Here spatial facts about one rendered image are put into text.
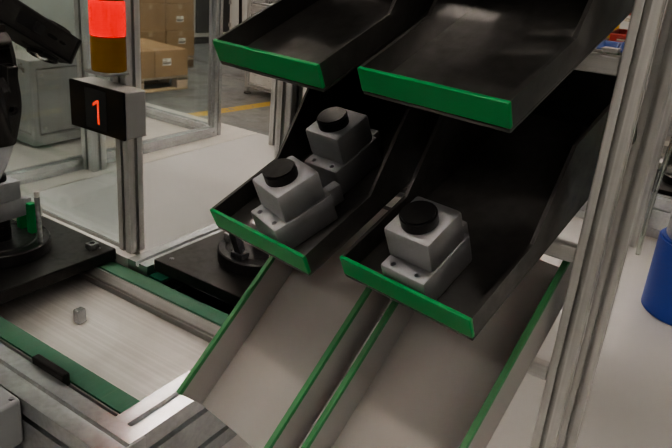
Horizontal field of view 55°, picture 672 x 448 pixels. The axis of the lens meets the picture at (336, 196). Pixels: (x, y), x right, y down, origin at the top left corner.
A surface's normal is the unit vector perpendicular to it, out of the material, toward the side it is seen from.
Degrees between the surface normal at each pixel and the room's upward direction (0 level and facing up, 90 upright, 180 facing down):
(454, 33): 25
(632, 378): 0
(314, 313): 45
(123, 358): 0
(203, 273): 0
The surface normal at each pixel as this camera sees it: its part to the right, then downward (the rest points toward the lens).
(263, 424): -0.43, -0.52
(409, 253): -0.66, 0.58
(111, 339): 0.08, -0.93
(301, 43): -0.22, -0.76
